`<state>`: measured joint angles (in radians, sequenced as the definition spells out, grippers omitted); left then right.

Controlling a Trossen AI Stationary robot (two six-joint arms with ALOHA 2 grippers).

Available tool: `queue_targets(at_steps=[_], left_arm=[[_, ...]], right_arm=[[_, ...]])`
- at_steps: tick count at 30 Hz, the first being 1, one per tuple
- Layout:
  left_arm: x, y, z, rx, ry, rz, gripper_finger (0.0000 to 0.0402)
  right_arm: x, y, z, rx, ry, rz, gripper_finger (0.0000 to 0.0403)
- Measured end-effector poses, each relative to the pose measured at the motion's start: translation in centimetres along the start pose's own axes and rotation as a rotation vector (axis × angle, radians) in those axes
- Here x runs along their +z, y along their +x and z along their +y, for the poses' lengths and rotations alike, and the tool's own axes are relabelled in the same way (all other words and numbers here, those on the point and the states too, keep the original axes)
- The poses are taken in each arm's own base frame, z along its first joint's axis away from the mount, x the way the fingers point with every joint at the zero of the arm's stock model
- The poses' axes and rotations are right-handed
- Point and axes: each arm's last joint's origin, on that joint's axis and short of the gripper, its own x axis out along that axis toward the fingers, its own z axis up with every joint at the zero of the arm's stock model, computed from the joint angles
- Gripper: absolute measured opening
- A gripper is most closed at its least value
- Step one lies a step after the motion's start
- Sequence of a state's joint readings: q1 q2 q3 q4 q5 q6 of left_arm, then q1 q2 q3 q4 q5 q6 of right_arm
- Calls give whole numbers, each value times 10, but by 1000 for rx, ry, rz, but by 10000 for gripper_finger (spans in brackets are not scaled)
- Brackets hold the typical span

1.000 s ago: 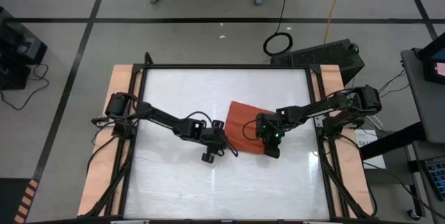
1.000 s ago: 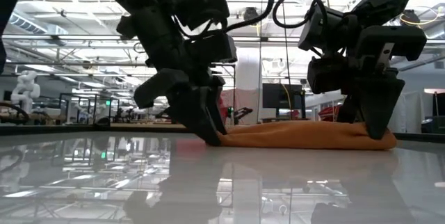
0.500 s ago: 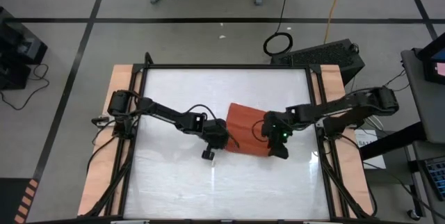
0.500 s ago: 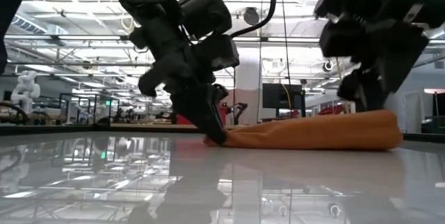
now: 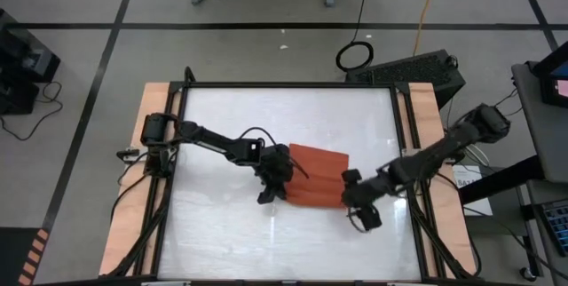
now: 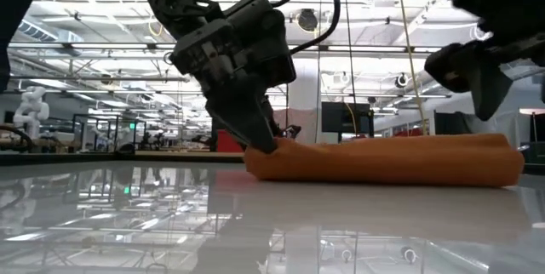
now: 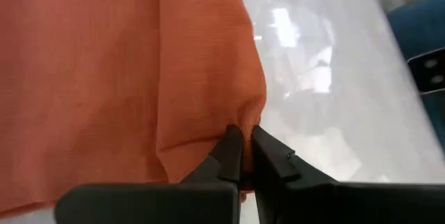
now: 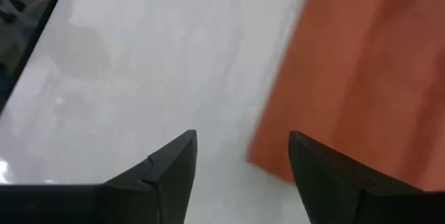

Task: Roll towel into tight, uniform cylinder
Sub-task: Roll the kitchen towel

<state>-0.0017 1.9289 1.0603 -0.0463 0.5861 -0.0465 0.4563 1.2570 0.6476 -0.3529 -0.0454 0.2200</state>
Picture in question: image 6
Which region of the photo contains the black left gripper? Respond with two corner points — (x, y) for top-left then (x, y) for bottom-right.
(169, 0), (287, 155)

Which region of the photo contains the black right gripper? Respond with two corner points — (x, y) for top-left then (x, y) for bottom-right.
(423, 0), (545, 122)

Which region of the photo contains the orange towel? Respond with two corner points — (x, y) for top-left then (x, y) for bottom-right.
(244, 133), (525, 189)

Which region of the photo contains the red plastic bin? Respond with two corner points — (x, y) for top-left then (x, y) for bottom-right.
(216, 129), (247, 154)

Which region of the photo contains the white building column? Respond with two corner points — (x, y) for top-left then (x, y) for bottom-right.
(289, 59), (321, 144)

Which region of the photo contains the black partition panel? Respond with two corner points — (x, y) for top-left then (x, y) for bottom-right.
(433, 111), (469, 136)

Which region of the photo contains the black monitor on stand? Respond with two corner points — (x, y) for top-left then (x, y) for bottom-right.
(321, 101), (376, 139)

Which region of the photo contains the long ceiling light bar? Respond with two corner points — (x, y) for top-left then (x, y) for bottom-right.
(8, 43), (431, 53)

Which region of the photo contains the white humanoid robot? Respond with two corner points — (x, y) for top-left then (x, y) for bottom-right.
(12, 85), (51, 140)

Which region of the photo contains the black curved hoop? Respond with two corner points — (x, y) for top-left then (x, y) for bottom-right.
(0, 123), (37, 152)

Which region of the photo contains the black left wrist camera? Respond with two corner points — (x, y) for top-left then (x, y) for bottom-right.
(255, 42), (298, 88)

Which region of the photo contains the black hanging cable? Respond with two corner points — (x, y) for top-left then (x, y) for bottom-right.
(341, 0), (358, 138)

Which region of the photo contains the yellow hanging cable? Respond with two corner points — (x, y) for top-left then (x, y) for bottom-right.
(395, 0), (429, 137)

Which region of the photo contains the black ceiling cable reel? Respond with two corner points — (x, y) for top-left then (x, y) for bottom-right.
(297, 8), (319, 32)

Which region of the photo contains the black metal frame booth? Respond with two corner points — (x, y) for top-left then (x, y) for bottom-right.
(72, 113), (148, 155)

